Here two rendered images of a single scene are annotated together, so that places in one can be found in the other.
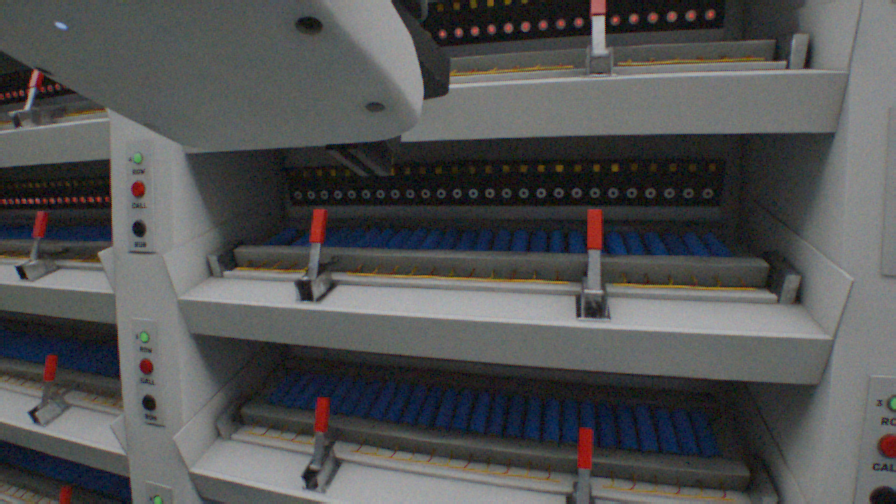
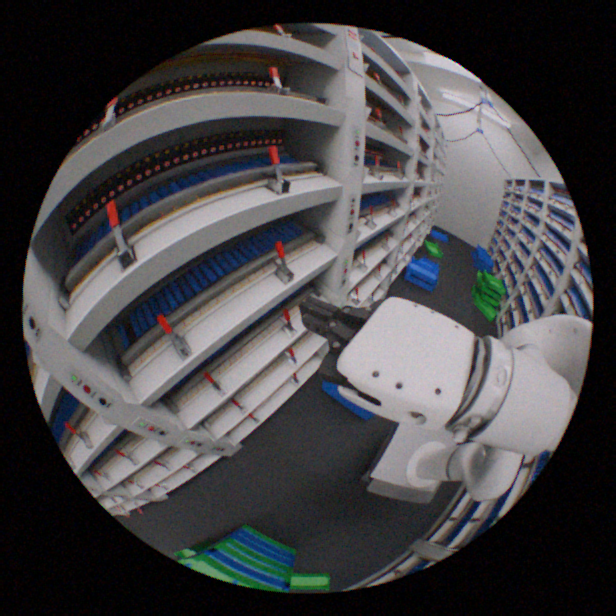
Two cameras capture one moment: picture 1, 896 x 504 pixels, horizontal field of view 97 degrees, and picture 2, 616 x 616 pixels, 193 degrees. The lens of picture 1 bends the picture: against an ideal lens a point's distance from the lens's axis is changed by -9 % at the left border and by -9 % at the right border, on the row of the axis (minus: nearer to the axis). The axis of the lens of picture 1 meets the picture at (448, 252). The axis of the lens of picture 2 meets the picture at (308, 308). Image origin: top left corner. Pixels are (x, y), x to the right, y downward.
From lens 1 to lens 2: 0.30 m
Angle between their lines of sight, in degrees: 69
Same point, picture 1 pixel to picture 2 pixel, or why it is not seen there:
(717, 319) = (314, 260)
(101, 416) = (142, 445)
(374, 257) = (186, 311)
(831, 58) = (337, 178)
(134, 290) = (122, 418)
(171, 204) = (103, 380)
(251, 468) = (200, 409)
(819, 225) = (330, 223)
